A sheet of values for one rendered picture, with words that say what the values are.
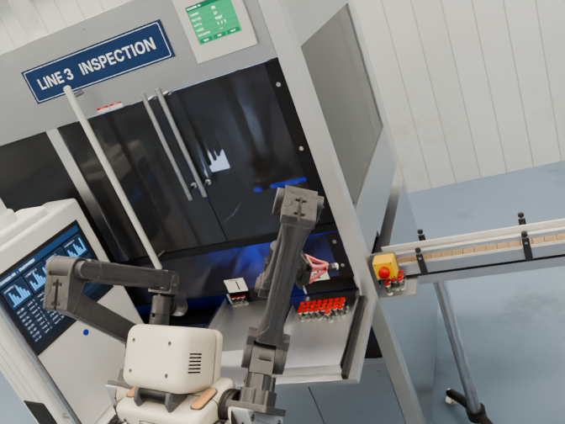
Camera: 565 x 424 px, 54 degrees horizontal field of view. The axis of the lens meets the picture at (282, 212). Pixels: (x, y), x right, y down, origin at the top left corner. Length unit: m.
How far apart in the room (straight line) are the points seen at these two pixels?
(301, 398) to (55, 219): 1.24
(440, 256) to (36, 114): 1.56
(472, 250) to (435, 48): 2.59
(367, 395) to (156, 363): 1.23
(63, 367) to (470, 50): 3.49
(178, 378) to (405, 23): 3.55
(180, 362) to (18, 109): 1.30
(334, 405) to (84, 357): 1.03
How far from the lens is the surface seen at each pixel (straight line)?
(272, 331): 1.31
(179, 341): 1.32
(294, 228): 1.20
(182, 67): 1.87
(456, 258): 2.07
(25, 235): 2.09
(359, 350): 1.86
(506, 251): 2.06
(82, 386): 2.25
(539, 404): 2.81
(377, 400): 2.41
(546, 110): 4.66
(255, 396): 1.31
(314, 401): 2.50
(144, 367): 1.40
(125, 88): 1.99
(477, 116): 4.61
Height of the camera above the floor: 2.03
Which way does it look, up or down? 22 degrees down
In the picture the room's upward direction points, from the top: 21 degrees counter-clockwise
